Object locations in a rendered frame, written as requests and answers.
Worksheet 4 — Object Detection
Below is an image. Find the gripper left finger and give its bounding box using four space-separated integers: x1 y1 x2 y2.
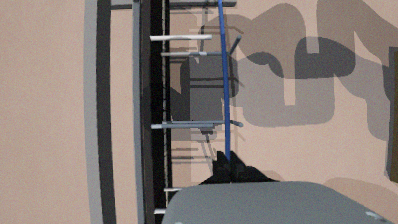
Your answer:
168 151 230 204

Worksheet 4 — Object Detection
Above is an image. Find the blue cable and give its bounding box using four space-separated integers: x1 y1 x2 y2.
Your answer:
218 0 230 162

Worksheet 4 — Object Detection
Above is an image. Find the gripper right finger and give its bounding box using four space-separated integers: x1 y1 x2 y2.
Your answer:
230 150 280 183

